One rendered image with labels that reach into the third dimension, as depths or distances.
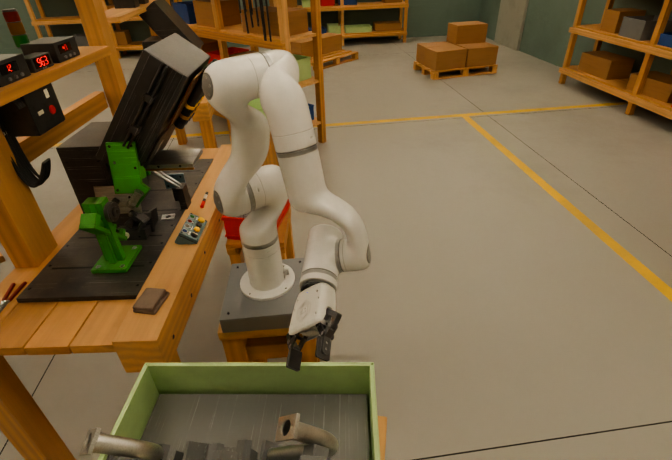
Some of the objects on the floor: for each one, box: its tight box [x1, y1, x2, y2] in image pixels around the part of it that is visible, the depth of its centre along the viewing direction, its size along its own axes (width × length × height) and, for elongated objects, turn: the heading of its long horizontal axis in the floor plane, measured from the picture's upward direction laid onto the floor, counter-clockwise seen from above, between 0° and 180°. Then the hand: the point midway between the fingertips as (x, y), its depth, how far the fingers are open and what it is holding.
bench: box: [0, 148, 220, 460], centre depth 213 cm, size 70×149×88 cm, turn 3°
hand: (307, 359), depth 81 cm, fingers open, 8 cm apart
